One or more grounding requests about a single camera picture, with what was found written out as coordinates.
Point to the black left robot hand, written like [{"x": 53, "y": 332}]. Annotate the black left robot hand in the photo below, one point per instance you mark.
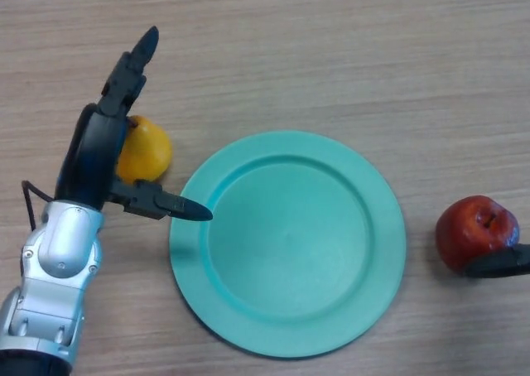
[{"x": 91, "y": 156}]

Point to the red apple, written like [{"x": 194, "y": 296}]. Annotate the red apple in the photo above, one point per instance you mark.
[{"x": 463, "y": 227}]

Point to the yellow pear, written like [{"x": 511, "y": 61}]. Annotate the yellow pear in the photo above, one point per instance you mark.
[{"x": 149, "y": 152}]

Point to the green round plate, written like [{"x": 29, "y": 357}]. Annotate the green round plate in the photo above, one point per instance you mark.
[{"x": 285, "y": 243}]

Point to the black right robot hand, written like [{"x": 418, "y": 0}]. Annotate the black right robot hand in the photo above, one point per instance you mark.
[{"x": 497, "y": 266}]

